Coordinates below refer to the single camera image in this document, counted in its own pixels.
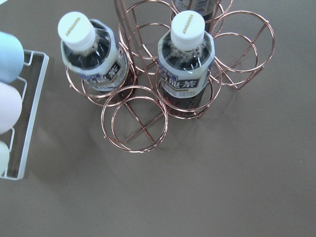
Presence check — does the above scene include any copper wire bottle basket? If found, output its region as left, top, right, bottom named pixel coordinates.
left=66, top=0, right=276, bottom=153

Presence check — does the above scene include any tea bottle white cap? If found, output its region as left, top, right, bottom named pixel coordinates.
left=57, top=11, right=128, bottom=92
left=172, top=0, right=217, bottom=32
left=158, top=10, right=215, bottom=109

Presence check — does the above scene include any pink cup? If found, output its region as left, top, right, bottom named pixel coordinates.
left=0, top=82, right=22, bottom=134

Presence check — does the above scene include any pale green cup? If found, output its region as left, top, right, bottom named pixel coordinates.
left=0, top=141, right=10, bottom=177

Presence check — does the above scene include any light blue cup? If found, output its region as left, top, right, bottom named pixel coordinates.
left=0, top=32, right=24, bottom=84

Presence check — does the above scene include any white wire cup rack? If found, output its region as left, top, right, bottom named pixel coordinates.
left=0, top=49, right=49, bottom=180

